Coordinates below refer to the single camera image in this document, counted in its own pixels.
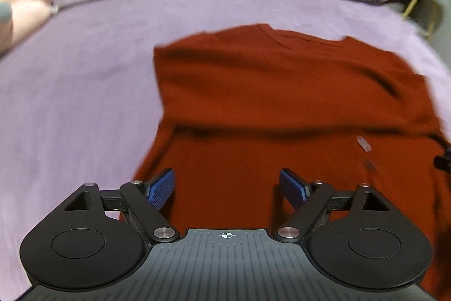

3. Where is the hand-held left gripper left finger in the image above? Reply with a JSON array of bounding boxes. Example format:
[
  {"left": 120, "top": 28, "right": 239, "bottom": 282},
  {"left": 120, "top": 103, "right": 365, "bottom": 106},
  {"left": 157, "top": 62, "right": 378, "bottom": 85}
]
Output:
[{"left": 65, "top": 168, "right": 180, "bottom": 245}]

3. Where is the yellow side table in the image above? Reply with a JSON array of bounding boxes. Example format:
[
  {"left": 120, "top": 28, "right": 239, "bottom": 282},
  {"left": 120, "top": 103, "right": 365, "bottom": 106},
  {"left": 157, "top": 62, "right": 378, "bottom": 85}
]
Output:
[{"left": 402, "top": 0, "right": 445, "bottom": 41}]

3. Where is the purple fleece bed sheet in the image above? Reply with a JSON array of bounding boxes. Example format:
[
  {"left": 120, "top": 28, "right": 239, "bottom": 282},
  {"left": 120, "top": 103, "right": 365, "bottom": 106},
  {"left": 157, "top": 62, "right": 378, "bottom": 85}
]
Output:
[{"left": 0, "top": 0, "right": 451, "bottom": 301}]

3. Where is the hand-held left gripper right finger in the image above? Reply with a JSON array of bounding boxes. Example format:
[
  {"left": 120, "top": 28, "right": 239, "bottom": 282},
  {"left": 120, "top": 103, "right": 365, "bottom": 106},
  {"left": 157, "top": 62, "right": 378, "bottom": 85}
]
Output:
[{"left": 274, "top": 168, "right": 393, "bottom": 245}]

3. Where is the pink plush toy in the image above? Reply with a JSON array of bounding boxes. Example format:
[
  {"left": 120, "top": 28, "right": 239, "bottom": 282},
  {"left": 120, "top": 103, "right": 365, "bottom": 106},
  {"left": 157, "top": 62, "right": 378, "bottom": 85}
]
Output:
[{"left": 0, "top": 0, "right": 59, "bottom": 56}]

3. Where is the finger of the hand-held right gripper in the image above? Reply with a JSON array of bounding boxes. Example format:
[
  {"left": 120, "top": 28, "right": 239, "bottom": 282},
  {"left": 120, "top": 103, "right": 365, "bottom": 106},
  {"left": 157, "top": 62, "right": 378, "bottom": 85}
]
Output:
[{"left": 434, "top": 145, "right": 451, "bottom": 175}]

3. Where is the red knit sweater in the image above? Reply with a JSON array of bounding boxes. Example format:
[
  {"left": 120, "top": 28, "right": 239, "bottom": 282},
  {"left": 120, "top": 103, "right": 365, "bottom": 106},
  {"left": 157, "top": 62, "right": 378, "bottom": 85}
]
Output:
[{"left": 134, "top": 24, "right": 451, "bottom": 298}]

